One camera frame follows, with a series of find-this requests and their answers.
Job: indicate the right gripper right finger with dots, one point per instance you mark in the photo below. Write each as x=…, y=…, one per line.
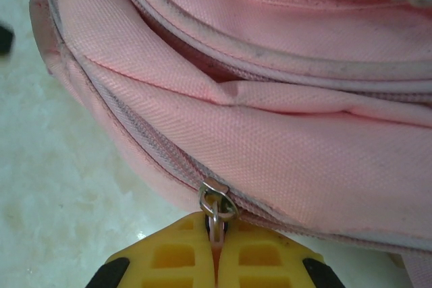
x=290, y=257

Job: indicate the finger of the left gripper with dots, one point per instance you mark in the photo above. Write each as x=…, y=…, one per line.
x=5, y=40

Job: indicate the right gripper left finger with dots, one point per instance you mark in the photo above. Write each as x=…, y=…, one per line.
x=141, y=261

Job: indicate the pink school backpack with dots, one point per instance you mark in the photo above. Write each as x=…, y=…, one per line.
x=270, y=133

